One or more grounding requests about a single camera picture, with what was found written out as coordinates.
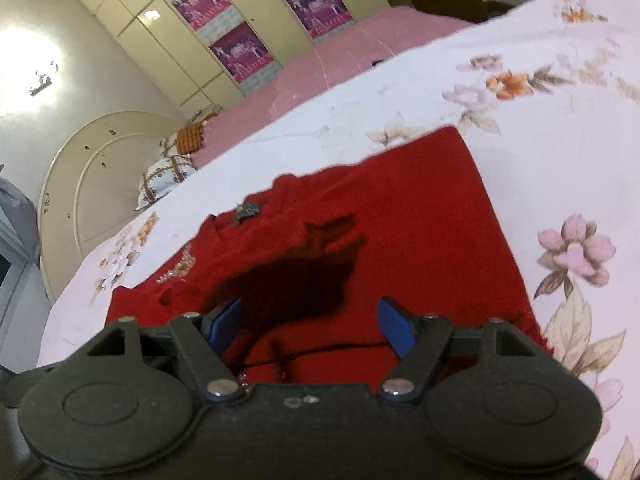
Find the white plaid pillow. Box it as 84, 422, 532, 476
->
134, 152, 199, 211

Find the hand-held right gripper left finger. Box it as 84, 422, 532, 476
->
87, 297, 246, 402

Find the grey cloth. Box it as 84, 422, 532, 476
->
0, 164, 41, 266

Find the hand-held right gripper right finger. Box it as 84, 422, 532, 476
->
377, 296, 552, 404

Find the red knit sweater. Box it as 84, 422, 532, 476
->
105, 126, 548, 386

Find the wall hook rack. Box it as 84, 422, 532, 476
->
29, 62, 60, 97

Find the orange patterned pillow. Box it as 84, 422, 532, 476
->
172, 115, 219, 156

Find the cream wardrobe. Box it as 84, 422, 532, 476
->
55, 0, 396, 121

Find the pink bedspread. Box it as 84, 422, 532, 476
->
190, 6, 476, 171

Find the cream curved headboard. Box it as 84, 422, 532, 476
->
37, 111, 188, 303

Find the floral white bed sheet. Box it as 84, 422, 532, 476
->
37, 0, 640, 480

